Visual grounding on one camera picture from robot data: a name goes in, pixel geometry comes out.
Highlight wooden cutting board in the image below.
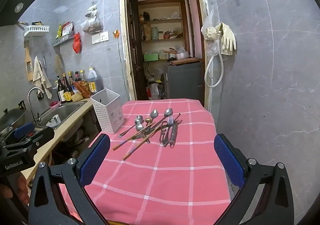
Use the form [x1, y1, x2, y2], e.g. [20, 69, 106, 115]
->
[167, 57, 202, 65]

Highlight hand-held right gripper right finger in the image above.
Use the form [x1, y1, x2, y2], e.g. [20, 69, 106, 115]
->
[214, 133, 295, 225]

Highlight soy sauce bottle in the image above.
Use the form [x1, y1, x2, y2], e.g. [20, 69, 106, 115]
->
[61, 73, 73, 103]

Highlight small gold spoon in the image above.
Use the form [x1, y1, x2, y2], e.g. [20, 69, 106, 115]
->
[130, 118, 153, 140]

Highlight wooden grater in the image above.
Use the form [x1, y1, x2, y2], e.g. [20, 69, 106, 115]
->
[24, 47, 34, 82]

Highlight large dark oil jug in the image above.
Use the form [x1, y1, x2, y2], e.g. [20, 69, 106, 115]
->
[86, 68, 103, 94]

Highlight clear plastic bag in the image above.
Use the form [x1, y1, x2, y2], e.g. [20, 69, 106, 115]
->
[201, 5, 222, 60]

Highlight clear bag of dried goods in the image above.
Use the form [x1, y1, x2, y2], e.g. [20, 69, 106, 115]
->
[79, 2, 103, 34]

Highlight steel sink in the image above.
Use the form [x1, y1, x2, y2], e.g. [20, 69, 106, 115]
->
[37, 100, 88, 130]

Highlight worn door frame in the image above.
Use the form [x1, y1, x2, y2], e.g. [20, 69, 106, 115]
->
[119, 0, 213, 108]

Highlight white cable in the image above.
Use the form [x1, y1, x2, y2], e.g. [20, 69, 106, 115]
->
[117, 37, 126, 90]

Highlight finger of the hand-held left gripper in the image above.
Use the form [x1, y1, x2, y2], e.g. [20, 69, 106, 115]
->
[0, 122, 36, 144]
[5, 127, 55, 155]

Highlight black wok with lid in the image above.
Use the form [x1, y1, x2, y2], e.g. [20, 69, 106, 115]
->
[0, 108, 25, 135]

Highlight brown pump bottle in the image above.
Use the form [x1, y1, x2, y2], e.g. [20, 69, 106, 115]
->
[56, 75, 66, 102]

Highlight beige kitchen counter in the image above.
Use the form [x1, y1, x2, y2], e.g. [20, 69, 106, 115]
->
[25, 98, 94, 185]

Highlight white wall basket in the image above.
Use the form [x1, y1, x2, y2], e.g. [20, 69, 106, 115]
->
[24, 25, 50, 37]

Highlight red plastic bag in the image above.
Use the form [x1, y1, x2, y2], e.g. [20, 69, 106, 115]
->
[72, 32, 82, 54]

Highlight white cup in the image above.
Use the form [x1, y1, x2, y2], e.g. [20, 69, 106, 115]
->
[46, 114, 61, 126]

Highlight metal pot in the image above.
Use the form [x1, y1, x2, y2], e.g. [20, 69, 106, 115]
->
[169, 48, 189, 61]

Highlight metal peeler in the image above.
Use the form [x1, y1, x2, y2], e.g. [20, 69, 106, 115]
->
[159, 121, 173, 147]

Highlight red white packet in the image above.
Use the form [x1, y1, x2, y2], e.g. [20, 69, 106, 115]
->
[61, 22, 74, 36]

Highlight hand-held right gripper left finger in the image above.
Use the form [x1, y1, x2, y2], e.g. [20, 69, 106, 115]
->
[29, 133, 111, 225]

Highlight cream rubber gloves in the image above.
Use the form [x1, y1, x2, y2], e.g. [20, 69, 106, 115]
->
[205, 22, 237, 55]

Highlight grey cabinet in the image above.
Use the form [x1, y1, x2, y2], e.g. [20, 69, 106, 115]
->
[167, 61, 205, 100]

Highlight metal handled kitchen tool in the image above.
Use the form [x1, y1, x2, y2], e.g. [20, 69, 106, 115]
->
[169, 113, 182, 148]

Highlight hanging loofah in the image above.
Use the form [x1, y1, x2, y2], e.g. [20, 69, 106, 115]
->
[54, 53, 64, 76]

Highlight grey wall rack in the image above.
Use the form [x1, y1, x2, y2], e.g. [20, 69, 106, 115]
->
[52, 32, 75, 46]

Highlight metal fork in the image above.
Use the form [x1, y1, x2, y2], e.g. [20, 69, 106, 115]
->
[162, 115, 174, 140]

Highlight dark wooden door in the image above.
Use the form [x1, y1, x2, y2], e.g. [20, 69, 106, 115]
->
[129, 0, 140, 100]

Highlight orange red packet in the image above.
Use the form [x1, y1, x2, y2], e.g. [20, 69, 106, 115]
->
[74, 81, 90, 99]

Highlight wooden shelf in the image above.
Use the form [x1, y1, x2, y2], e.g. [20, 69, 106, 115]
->
[137, 0, 189, 61]

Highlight person's left hand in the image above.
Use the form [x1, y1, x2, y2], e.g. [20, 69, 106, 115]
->
[0, 172, 30, 205]

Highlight steel faucet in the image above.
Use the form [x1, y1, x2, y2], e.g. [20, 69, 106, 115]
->
[27, 87, 45, 125]

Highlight white hose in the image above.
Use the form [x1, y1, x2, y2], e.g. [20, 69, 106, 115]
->
[204, 31, 225, 88]

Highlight yellow cap clear bottle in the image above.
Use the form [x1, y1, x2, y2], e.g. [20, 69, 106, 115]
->
[80, 70, 88, 90]

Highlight wooden chopstick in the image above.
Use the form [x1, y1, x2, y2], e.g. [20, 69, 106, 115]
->
[112, 122, 157, 151]
[122, 125, 163, 161]

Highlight beige towel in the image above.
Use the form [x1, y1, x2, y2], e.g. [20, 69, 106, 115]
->
[32, 56, 53, 99]

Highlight large metal spoon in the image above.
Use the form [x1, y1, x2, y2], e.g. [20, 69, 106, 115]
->
[146, 108, 173, 144]

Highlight pink checked tablecloth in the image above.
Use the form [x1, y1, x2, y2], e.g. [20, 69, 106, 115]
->
[59, 98, 232, 225]

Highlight white perforated utensil holder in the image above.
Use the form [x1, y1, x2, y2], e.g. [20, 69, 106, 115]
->
[90, 88, 125, 134]

